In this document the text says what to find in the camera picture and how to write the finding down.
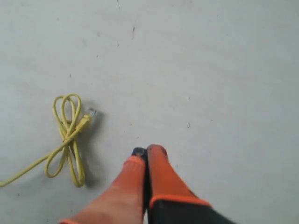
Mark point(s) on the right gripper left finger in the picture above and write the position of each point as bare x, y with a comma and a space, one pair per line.
122, 201

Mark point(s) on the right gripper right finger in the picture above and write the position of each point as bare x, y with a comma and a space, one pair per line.
171, 201

